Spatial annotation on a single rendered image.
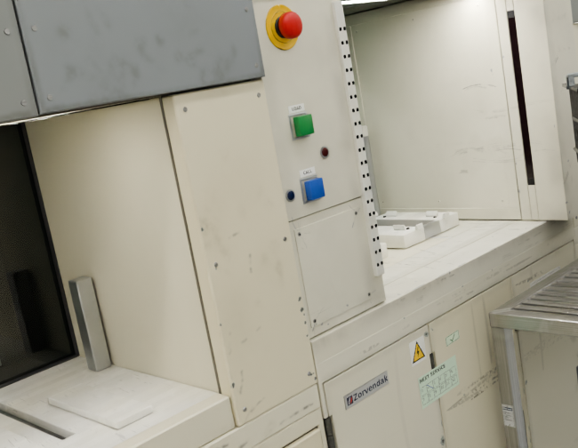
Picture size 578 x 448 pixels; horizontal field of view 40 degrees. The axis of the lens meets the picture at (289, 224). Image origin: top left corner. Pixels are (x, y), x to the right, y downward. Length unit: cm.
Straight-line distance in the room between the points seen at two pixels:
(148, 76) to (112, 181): 25
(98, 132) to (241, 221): 27
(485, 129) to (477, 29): 22
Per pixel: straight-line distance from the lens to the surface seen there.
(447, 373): 154
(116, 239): 127
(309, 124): 122
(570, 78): 155
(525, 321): 157
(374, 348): 136
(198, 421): 113
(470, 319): 159
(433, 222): 181
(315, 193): 122
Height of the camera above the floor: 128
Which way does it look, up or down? 10 degrees down
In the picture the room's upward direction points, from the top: 10 degrees counter-clockwise
